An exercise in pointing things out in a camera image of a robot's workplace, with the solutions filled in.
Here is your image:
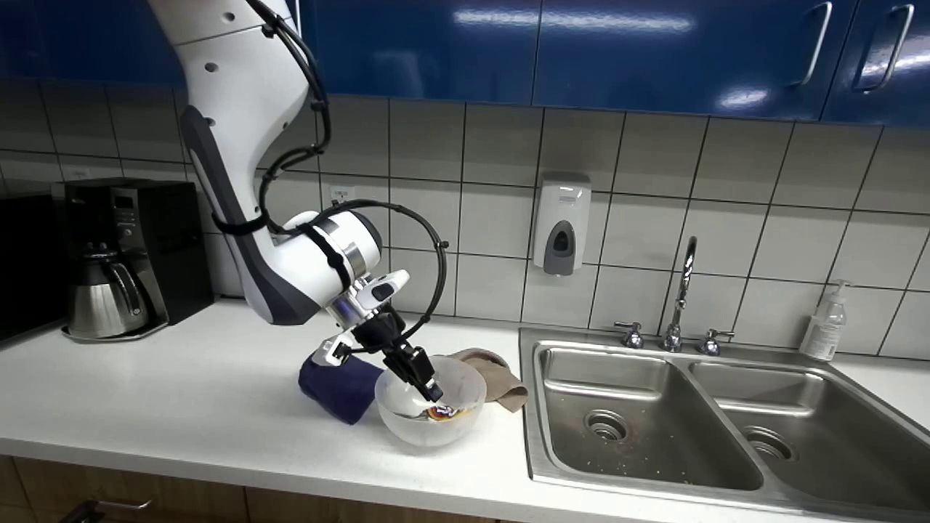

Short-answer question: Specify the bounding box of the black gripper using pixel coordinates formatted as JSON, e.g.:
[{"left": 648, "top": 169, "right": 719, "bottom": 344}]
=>
[{"left": 347, "top": 304, "right": 449, "bottom": 403}]

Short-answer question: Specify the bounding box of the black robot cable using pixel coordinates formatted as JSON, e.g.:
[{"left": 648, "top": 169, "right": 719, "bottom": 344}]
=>
[{"left": 211, "top": 0, "right": 453, "bottom": 344}]

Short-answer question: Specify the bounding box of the silver drawer handle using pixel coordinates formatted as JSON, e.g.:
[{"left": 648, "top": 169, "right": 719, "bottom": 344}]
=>
[{"left": 92, "top": 495, "right": 156, "bottom": 514}]

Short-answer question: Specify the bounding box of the dark blue cloth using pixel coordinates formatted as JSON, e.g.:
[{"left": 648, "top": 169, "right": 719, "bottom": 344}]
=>
[{"left": 295, "top": 349, "right": 387, "bottom": 428}]

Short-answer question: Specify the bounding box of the clear plastic bowl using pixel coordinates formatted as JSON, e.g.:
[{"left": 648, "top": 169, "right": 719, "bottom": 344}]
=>
[{"left": 371, "top": 355, "right": 491, "bottom": 451}]

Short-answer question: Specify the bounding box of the stainless steel double sink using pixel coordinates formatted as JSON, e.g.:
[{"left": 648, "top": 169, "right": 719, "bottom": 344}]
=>
[{"left": 516, "top": 325, "right": 930, "bottom": 523}]

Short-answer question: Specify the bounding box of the black microwave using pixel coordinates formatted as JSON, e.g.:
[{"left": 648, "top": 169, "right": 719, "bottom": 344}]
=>
[{"left": 0, "top": 193, "right": 71, "bottom": 344}]

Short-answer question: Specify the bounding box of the steel coffee carafe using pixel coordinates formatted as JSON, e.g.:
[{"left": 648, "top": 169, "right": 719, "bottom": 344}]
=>
[{"left": 64, "top": 246, "right": 156, "bottom": 344}]

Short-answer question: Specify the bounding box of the white wall soap dispenser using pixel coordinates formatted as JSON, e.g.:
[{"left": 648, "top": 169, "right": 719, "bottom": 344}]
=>
[{"left": 532, "top": 174, "right": 594, "bottom": 278}]

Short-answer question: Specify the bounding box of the chrome faucet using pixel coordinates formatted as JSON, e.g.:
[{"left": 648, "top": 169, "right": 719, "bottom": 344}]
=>
[{"left": 660, "top": 235, "right": 699, "bottom": 355}]

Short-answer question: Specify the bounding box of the clear soap pump bottle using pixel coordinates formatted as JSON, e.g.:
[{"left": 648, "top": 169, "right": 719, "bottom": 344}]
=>
[{"left": 796, "top": 278, "right": 850, "bottom": 363}]

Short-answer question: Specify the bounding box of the chrome faucet knob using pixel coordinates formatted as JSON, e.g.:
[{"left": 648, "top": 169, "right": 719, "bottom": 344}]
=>
[
  {"left": 612, "top": 319, "right": 650, "bottom": 351},
  {"left": 699, "top": 325, "right": 738, "bottom": 357}
]

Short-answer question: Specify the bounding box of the black silver coffee maker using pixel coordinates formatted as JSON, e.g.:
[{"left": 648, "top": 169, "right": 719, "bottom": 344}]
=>
[{"left": 57, "top": 178, "right": 217, "bottom": 344}]

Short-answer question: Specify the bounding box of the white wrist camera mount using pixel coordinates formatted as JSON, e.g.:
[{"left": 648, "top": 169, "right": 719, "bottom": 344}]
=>
[{"left": 307, "top": 332, "right": 360, "bottom": 373}]

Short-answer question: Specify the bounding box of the silver cabinet handle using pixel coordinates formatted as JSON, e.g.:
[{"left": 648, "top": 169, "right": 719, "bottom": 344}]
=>
[
  {"left": 798, "top": 0, "right": 836, "bottom": 94},
  {"left": 856, "top": 4, "right": 918, "bottom": 95}
]

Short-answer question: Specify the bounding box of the blue upper cabinet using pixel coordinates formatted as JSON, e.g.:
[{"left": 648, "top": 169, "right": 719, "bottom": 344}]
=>
[{"left": 0, "top": 0, "right": 930, "bottom": 127}]

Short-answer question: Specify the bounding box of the brown cloth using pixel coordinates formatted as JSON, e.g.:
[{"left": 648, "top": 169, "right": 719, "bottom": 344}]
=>
[{"left": 449, "top": 347, "right": 532, "bottom": 415}]

